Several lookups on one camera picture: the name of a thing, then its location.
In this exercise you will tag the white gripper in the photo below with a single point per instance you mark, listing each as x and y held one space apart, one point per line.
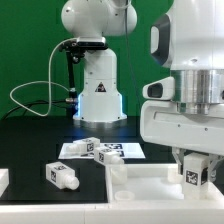
160 123

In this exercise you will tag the white square tabletop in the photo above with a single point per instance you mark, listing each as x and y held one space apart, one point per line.
145 182

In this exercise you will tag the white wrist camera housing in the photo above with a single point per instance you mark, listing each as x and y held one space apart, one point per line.
162 90

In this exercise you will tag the black camera on stand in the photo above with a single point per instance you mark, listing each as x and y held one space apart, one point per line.
75 49

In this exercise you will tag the white block far left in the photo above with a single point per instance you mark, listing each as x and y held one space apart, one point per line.
4 180

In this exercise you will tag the white obstacle frame front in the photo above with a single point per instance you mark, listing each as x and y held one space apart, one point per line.
143 212

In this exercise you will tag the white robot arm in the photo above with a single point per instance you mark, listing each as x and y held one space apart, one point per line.
185 110

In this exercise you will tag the paper sheet with tags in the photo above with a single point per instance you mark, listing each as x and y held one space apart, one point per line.
126 150

